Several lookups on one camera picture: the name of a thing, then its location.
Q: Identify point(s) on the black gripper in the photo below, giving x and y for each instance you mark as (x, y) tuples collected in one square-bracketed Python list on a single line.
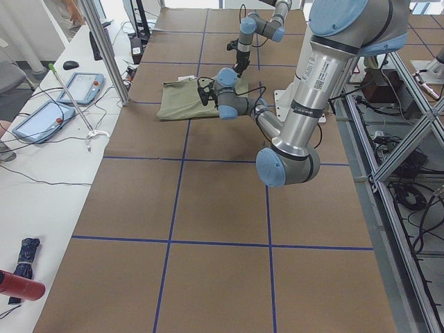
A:
[(242, 57), (217, 101)]

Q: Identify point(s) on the olive green long-sleeve shirt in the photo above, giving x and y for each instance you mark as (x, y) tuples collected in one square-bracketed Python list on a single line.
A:
[(180, 100)]

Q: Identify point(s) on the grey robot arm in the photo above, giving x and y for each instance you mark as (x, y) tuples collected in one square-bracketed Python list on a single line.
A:
[(337, 32), (251, 24)]

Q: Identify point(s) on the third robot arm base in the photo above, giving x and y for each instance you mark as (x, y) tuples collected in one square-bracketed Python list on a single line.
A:
[(429, 72)]

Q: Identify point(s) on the white paper price tag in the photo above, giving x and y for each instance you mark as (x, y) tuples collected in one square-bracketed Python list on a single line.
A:
[(184, 78)]

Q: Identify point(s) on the black keyboard on desk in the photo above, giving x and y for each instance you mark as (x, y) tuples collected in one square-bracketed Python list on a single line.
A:
[(94, 47)]

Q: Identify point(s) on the metal reacher grabber stick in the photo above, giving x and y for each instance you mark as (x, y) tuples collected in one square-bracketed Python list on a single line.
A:
[(92, 132)]

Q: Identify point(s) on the upper teach pendant tablet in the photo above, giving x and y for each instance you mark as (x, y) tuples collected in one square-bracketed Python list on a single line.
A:
[(85, 87)]

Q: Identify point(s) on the teach pendant tablet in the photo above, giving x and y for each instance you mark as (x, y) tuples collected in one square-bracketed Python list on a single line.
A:
[(43, 123), (85, 87)]

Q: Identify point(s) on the black computer mouse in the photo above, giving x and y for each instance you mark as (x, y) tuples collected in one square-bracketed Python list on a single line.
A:
[(70, 64)]

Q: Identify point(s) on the lower teach pendant tablet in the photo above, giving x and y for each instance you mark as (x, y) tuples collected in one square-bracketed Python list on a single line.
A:
[(43, 123)]

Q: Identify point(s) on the dark folded umbrella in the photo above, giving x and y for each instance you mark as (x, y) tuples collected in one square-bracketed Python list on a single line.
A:
[(24, 263)]

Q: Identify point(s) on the red water bottle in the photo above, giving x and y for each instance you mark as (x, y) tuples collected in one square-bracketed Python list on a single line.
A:
[(20, 287)]

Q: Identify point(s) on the aluminium frame post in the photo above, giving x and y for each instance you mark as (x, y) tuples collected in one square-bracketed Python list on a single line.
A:
[(105, 47)]

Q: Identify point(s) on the aluminium frame rail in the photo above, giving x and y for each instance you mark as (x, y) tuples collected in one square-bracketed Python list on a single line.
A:
[(394, 137)]

